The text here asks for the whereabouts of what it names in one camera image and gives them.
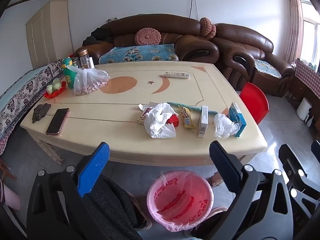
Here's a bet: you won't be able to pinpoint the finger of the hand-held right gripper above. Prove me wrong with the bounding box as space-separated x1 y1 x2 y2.
287 179 320 214
279 144 312 180

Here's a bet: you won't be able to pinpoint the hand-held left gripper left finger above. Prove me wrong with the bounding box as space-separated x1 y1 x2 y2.
26 142 110 240

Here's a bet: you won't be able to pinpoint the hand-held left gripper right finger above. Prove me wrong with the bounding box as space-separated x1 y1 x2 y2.
209 141 294 240

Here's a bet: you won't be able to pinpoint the pink lined trash bin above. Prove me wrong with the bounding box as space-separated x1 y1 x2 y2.
147 170 214 232

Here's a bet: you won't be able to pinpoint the white plastic bag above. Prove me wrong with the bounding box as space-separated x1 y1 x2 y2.
144 102 179 139

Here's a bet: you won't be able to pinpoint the beige slipper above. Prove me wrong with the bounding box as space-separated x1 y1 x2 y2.
209 171 224 187

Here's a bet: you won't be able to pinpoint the person's dark trousers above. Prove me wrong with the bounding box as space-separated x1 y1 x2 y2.
84 174 250 240

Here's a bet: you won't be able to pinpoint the clear crumpled plastic bag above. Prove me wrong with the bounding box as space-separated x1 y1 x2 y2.
214 113 240 138

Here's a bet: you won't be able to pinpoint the white round appliance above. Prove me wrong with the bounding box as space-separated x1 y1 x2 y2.
297 97 313 128

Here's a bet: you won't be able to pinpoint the white upright carton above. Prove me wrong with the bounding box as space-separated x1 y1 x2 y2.
197 105 209 138

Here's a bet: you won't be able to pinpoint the cream wooden table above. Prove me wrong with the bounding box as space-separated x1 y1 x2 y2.
19 61 267 170

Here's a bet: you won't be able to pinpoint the blue and white carton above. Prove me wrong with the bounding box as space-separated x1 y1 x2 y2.
228 102 247 137

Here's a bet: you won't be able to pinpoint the black smartphone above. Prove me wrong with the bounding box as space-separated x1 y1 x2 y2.
46 108 70 135

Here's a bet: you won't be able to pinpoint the yellow snack wrapper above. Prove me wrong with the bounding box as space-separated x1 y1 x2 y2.
178 106 196 130

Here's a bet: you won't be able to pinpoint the person's left shoe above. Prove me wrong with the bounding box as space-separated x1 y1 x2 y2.
125 191 153 230

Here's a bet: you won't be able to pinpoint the teal rolled stick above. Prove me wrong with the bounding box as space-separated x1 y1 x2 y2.
166 102 218 115

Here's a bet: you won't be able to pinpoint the red small box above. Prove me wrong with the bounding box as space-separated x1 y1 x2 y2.
166 114 180 128

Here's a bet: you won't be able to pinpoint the red plastic stool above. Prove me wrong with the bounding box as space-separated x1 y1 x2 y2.
239 82 270 125

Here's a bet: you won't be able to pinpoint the dark crumpled cloth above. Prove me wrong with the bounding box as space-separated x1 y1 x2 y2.
32 103 52 123

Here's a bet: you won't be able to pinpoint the red checked tablecloth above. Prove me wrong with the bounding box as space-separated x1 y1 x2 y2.
295 59 320 98

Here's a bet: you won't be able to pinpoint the red plate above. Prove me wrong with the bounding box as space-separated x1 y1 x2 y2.
44 81 67 98

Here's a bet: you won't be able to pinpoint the clear bag of peanuts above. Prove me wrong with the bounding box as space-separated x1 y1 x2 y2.
67 65 110 96

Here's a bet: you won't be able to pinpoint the pale pink rounded thing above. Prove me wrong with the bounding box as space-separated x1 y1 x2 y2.
0 180 21 210

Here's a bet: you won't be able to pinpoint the blue armchair seat mat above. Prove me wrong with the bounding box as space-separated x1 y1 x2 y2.
254 59 288 79

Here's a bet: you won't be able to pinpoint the patterned purple white blanket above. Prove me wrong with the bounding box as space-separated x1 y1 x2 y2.
0 60 66 155

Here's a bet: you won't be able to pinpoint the white remote control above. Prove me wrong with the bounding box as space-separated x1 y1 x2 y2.
164 72 190 79

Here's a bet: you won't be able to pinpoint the glass bottle gold cap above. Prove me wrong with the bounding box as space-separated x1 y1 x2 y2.
79 49 91 69

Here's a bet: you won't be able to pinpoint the blue floral sofa cover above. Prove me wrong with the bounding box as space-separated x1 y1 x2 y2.
99 44 179 65

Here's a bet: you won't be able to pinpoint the window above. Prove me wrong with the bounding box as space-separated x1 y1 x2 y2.
299 0 320 68

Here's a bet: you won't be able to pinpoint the brown leather armchair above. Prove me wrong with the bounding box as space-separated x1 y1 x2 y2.
210 23 295 98

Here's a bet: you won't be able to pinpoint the dark clothes pile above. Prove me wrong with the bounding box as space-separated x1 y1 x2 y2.
82 27 115 46

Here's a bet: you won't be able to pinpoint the pink curtain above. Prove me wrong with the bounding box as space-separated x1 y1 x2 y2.
285 0 304 64

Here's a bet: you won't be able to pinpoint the pink round cushion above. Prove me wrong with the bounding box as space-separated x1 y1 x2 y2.
206 24 217 40
135 27 162 46
200 17 212 37

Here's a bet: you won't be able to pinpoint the brown leather sofa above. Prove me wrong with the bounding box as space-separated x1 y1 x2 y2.
74 15 220 67

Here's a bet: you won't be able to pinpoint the cream cabinet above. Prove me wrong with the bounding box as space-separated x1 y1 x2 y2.
26 0 74 69

